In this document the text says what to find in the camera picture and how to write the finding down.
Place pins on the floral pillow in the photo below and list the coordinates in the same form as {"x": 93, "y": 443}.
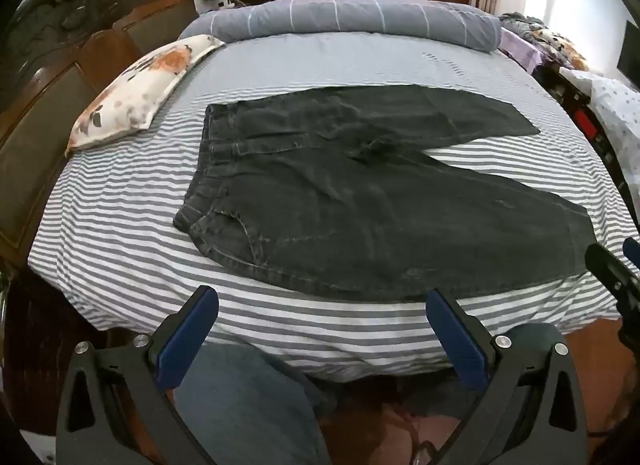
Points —
{"x": 140, "y": 85}

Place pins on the grey white striped bed sheet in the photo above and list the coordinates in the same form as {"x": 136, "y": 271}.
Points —
{"x": 125, "y": 225}

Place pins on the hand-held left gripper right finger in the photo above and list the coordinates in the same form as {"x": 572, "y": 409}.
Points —
{"x": 457, "y": 340}

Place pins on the purple cloth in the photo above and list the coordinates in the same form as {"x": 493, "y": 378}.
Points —
{"x": 520, "y": 47}

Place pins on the black screen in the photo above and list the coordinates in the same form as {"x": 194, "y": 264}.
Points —
{"x": 631, "y": 52}

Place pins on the black denim pants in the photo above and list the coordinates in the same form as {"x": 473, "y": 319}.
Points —
{"x": 350, "y": 205}

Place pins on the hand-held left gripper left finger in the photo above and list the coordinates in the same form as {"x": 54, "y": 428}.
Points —
{"x": 187, "y": 340}

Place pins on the white dotted cloth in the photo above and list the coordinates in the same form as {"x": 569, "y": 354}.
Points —
{"x": 615, "y": 105}

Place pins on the grey folded quilt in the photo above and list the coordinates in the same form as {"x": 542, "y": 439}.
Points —
{"x": 350, "y": 15}

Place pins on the carved wooden headboard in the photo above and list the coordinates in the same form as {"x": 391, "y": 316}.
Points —
{"x": 50, "y": 95}

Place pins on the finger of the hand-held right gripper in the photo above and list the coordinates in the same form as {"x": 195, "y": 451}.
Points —
{"x": 607, "y": 267}
{"x": 633, "y": 251}

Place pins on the person's left leg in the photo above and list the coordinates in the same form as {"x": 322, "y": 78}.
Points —
{"x": 250, "y": 405}

